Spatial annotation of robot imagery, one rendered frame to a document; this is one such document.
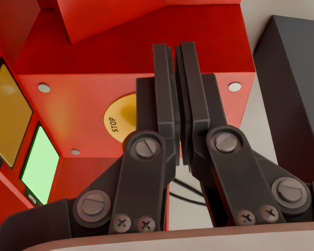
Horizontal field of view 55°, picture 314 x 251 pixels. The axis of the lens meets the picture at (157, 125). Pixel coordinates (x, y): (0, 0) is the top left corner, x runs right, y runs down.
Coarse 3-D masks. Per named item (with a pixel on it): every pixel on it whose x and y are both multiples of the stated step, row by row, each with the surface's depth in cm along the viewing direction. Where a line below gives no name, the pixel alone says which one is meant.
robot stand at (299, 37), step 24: (288, 24) 99; (312, 24) 101; (264, 48) 105; (288, 48) 91; (312, 48) 93; (264, 72) 103; (288, 72) 87; (312, 72) 86; (264, 96) 101; (288, 96) 85; (312, 96) 80; (288, 120) 84; (312, 120) 75; (288, 144) 83; (312, 144) 72; (288, 168) 81; (312, 168) 71
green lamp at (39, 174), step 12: (36, 144) 22; (48, 144) 24; (36, 156) 22; (48, 156) 24; (36, 168) 22; (48, 168) 24; (24, 180) 20; (36, 180) 22; (48, 180) 24; (36, 192) 22; (48, 192) 24
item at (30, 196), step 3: (27, 189) 21; (24, 192) 21; (27, 192) 21; (30, 192) 22; (27, 195) 21; (30, 195) 22; (33, 195) 22; (30, 198) 22; (33, 198) 22; (30, 201) 22; (33, 201) 22; (36, 201) 22; (33, 204) 22; (36, 204) 22
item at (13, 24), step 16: (0, 0) 33; (16, 0) 36; (32, 0) 40; (0, 16) 32; (16, 16) 36; (32, 16) 39; (0, 32) 32; (16, 32) 36; (16, 48) 35; (64, 160) 49; (80, 160) 56; (96, 160) 67; (112, 160) 82; (64, 176) 49; (80, 176) 56; (96, 176) 66; (0, 192) 32; (64, 192) 49; (80, 192) 56; (0, 208) 32; (16, 208) 35; (0, 224) 32
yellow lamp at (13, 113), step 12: (0, 72) 18; (0, 84) 18; (12, 84) 19; (0, 96) 18; (12, 96) 19; (0, 108) 18; (12, 108) 19; (24, 108) 20; (0, 120) 18; (12, 120) 19; (24, 120) 20; (0, 132) 18; (12, 132) 19; (24, 132) 20; (0, 144) 18; (12, 144) 19; (12, 156) 19
